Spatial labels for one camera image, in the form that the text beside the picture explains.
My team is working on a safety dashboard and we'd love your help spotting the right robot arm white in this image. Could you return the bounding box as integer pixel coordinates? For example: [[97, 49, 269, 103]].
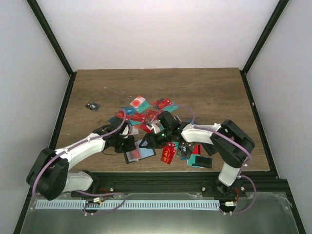
[[139, 111, 255, 196]]

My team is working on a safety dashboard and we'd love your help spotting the red vip card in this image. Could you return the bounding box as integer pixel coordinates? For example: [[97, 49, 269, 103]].
[[126, 149, 140, 162], [160, 142, 176, 164]]

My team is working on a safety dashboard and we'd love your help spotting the teal card top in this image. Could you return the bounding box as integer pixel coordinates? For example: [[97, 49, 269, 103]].
[[136, 100, 150, 113]]

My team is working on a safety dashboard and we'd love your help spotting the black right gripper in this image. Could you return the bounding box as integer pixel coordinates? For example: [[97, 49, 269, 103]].
[[139, 128, 173, 149]]

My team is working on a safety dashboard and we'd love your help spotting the blue card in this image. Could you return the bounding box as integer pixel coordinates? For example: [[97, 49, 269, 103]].
[[122, 107, 136, 116]]

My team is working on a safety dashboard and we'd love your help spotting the black VIP card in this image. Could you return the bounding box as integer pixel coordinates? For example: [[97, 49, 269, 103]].
[[85, 101, 100, 112]]

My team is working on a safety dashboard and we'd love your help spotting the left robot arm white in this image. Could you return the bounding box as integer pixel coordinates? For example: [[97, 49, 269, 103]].
[[26, 117, 136, 200]]

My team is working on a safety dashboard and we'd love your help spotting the black frame post right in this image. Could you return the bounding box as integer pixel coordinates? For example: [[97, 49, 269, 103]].
[[240, 0, 291, 74]]

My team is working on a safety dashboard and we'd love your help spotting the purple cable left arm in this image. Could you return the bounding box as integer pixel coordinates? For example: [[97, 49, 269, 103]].
[[31, 109, 127, 215]]

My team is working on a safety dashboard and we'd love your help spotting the light blue slotted cable duct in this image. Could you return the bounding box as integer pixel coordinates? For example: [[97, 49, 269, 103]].
[[35, 199, 220, 211]]

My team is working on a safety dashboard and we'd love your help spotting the black front rail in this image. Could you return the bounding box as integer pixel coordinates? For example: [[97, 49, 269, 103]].
[[70, 172, 288, 198]]

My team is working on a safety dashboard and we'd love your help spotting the black frame post left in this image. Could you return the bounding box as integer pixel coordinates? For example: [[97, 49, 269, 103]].
[[26, 0, 75, 76]]

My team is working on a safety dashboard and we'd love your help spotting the black frame post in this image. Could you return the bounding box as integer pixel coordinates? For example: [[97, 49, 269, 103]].
[[240, 0, 291, 74], [26, 0, 75, 76]]

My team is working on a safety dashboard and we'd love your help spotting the black leather card holder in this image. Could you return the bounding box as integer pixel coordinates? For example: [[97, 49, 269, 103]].
[[124, 140, 156, 164]]

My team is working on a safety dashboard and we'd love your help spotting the teal card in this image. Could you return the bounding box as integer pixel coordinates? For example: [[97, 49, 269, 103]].
[[164, 104, 178, 113], [136, 100, 150, 113]]

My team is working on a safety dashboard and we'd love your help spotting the black box on cards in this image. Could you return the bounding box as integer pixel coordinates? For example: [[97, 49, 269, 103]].
[[192, 156, 213, 169]]

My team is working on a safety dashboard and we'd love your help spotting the white card red circle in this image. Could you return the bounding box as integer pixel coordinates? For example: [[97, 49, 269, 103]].
[[130, 96, 145, 108]]

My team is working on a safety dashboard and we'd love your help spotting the teal card right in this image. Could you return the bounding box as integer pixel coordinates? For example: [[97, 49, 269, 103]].
[[164, 104, 178, 113]]

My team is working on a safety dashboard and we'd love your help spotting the red VIP card bottom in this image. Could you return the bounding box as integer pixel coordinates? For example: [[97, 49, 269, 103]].
[[160, 142, 176, 164]]

